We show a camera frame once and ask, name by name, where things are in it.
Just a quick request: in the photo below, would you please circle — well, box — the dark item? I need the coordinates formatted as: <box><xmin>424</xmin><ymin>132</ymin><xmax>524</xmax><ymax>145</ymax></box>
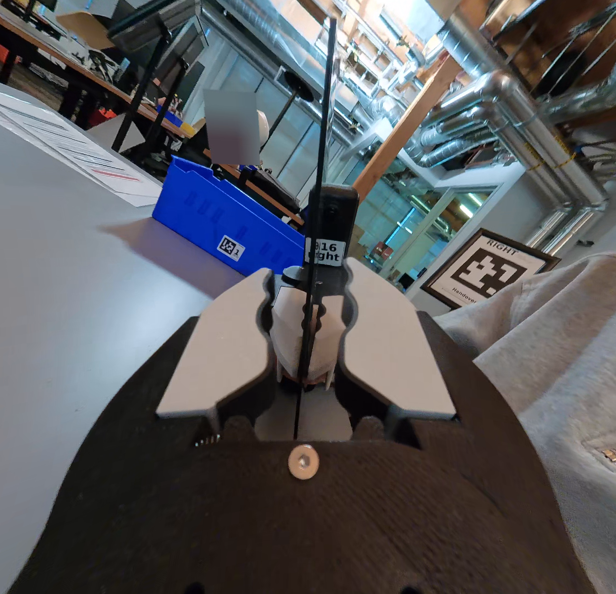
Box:
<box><xmin>293</xmin><ymin>19</ymin><xmax>338</xmax><ymax>439</ymax></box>

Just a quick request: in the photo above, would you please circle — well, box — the wooden post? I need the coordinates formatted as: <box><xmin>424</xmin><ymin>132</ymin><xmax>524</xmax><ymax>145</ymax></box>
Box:
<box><xmin>354</xmin><ymin>55</ymin><xmax>463</xmax><ymax>198</ymax></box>

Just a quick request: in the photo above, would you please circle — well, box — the silver ventilation duct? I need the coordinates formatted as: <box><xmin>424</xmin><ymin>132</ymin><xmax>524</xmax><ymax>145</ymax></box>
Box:
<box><xmin>202</xmin><ymin>0</ymin><xmax>616</xmax><ymax>248</ymax></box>

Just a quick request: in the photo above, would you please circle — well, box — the blue bin with marker tag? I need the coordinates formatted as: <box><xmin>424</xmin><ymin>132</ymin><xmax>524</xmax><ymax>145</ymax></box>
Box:
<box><xmin>152</xmin><ymin>155</ymin><xmax>306</xmax><ymax>277</ymax></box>

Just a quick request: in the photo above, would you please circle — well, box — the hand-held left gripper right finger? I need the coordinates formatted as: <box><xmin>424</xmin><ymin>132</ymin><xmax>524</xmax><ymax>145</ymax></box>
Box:
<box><xmin>334</xmin><ymin>257</ymin><xmax>458</xmax><ymax>442</ymax></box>

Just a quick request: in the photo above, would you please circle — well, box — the framed marker poster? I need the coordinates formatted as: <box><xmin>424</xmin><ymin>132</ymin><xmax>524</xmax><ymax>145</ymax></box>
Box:
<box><xmin>421</xmin><ymin>228</ymin><xmax>561</xmax><ymax>311</ymax></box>

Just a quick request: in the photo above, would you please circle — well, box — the large black monitor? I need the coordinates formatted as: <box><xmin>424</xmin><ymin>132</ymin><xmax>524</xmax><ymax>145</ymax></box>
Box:
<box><xmin>108</xmin><ymin>0</ymin><xmax>203</xmax><ymax>53</ymax></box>

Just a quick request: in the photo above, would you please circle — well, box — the black floor lamp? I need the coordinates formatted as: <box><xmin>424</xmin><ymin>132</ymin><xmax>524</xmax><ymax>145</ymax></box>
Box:
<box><xmin>262</xmin><ymin>71</ymin><xmax>314</xmax><ymax>148</ymax></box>

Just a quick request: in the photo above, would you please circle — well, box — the person's grey hoodie torso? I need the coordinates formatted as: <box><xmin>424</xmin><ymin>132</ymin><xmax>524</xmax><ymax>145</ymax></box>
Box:
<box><xmin>433</xmin><ymin>252</ymin><xmax>616</xmax><ymax>594</ymax></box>

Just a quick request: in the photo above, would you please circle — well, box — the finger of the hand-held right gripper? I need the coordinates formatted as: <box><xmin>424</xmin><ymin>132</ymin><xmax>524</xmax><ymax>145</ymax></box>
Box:
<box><xmin>308</xmin><ymin>293</ymin><xmax>345</xmax><ymax>388</ymax></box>
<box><xmin>269</xmin><ymin>286</ymin><xmax>305</xmax><ymax>378</ymax></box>

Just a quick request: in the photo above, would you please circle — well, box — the printed paper sheet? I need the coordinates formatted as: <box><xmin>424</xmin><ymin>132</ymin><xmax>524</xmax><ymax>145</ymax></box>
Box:
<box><xmin>0</xmin><ymin>91</ymin><xmax>162</xmax><ymax>207</ymax></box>

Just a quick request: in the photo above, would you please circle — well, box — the wooden-edged background desk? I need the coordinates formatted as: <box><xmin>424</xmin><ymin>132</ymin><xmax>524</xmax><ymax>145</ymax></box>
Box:
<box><xmin>0</xmin><ymin>12</ymin><xmax>193</xmax><ymax>140</ymax></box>

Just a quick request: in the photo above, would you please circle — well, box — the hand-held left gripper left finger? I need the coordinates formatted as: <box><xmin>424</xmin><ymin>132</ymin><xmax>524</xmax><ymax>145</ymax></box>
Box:
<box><xmin>155</xmin><ymin>267</ymin><xmax>281</xmax><ymax>432</ymax></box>

